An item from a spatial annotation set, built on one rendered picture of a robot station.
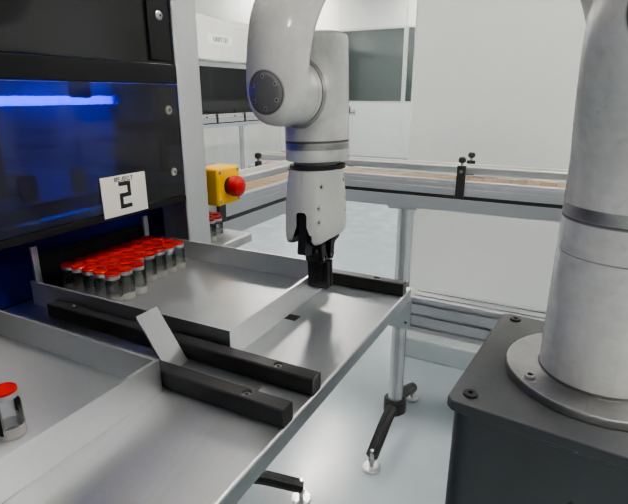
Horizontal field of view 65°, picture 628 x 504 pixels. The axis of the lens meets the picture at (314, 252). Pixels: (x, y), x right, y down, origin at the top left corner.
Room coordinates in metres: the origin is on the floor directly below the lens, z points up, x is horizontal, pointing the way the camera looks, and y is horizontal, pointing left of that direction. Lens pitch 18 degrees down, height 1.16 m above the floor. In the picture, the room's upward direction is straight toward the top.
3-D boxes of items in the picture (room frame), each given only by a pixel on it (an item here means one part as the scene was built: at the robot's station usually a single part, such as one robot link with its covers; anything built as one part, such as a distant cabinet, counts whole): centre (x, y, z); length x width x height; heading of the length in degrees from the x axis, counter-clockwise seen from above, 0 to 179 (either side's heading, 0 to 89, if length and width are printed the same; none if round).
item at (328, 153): (0.67, -0.01, 1.09); 0.09 x 0.08 x 0.03; 152
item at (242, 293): (0.69, 0.19, 0.90); 0.34 x 0.26 x 0.04; 63
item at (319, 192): (0.66, -0.01, 1.03); 0.10 x 0.08 x 0.11; 152
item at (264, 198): (1.29, 0.19, 0.92); 0.69 x 0.16 x 0.16; 152
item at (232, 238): (1.00, 0.23, 0.87); 0.14 x 0.13 x 0.02; 62
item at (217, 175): (0.97, 0.20, 0.99); 0.08 x 0.07 x 0.07; 62
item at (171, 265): (0.72, 0.26, 0.90); 0.18 x 0.02 x 0.05; 153
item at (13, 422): (0.36, 0.26, 0.90); 0.02 x 0.02 x 0.04
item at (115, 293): (0.64, 0.28, 0.90); 0.02 x 0.02 x 0.05
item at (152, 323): (0.46, 0.12, 0.91); 0.14 x 0.03 x 0.06; 62
